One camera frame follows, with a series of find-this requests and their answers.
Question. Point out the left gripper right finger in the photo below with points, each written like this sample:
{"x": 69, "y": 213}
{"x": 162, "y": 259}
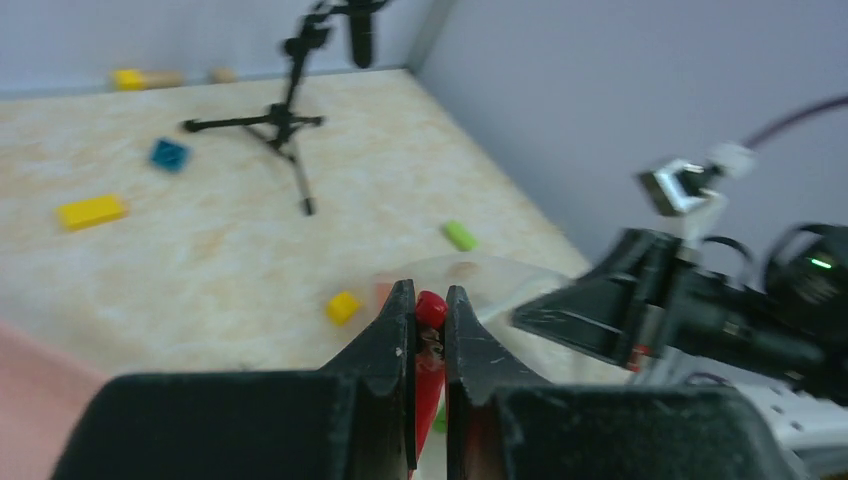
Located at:
{"x": 505, "y": 421}

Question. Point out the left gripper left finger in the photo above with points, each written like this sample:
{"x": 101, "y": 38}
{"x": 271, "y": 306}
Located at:
{"x": 352, "y": 418}

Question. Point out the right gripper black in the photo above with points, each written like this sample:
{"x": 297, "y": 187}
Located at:
{"x": 651, "y": 294}

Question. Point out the red toy chili pepper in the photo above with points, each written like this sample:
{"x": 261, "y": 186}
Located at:
{"x": 430, "y": 314}

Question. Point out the clear dotted zip top bag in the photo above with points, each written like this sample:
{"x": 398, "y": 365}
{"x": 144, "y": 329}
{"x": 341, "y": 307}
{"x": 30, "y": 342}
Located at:
{"x": 496, "y": 286}

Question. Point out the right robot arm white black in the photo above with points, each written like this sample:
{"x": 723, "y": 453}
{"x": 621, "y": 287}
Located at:
{"x": 812, "y": 429}

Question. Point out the small yellow cube block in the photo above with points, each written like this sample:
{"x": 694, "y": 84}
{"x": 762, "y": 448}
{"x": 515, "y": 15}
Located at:
{"x": 341, "y": 308}

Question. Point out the green cylinder block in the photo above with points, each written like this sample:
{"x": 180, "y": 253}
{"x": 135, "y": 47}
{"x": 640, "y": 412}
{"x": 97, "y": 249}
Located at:
{"x": 459, "y": 236}

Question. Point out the black microphone tripod stand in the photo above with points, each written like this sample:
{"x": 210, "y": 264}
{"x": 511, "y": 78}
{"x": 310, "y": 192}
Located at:
{"x": 276, "y": 128}

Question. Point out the pink perforated plastic basket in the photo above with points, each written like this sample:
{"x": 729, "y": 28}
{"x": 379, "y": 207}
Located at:
{"x": 43, "y": 393}

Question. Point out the blue square block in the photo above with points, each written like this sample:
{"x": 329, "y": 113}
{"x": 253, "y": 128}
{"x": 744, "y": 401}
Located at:
{"x": 169, "y": 155}

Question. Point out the yellow rectangular block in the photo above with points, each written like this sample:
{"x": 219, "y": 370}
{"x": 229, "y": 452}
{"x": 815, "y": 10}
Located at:
{"x": 91, "y": 212}

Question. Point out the yellow and wood cylinder block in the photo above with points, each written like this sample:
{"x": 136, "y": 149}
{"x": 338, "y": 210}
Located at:
{"x": 139, "y": 80}

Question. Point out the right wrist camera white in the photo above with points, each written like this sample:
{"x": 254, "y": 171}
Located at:
{"x": 684, "y": 193}

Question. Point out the beige block by wall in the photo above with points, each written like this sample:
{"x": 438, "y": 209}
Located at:
{"x": 222, "y": 75}

